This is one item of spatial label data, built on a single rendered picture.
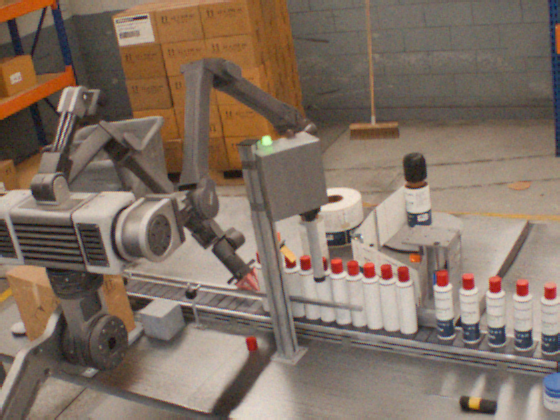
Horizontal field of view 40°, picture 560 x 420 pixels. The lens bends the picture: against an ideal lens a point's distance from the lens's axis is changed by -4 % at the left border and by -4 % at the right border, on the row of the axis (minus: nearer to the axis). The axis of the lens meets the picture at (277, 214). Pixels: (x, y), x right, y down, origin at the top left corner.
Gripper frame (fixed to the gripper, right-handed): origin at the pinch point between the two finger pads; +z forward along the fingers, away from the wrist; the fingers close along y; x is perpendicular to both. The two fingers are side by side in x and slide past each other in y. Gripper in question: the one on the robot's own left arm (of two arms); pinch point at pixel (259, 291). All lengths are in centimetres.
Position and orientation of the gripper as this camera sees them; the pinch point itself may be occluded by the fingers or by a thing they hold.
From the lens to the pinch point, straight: 252.0
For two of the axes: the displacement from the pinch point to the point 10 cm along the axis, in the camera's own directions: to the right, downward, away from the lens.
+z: 6.7, 7.4, -0.2
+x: -5.5, 5.1, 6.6
